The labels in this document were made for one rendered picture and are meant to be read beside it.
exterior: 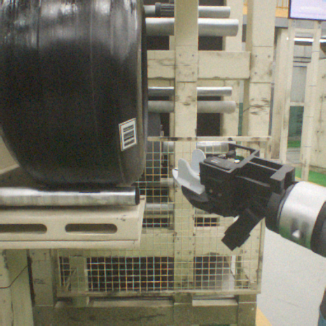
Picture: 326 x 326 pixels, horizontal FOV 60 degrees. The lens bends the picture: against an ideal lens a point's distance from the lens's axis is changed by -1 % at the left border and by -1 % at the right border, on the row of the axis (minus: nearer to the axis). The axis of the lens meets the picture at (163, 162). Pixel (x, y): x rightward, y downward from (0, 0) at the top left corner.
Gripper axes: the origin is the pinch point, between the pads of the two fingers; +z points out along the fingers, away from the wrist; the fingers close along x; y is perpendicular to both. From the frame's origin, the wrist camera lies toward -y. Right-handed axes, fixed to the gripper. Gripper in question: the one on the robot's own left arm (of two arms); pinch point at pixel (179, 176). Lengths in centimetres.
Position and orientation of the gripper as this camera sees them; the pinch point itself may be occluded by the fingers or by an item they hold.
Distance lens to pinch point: 50.9
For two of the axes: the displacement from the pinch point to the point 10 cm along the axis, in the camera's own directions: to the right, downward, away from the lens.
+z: -6.7, -2.6, 7.0
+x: -7.3, 4.4, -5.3
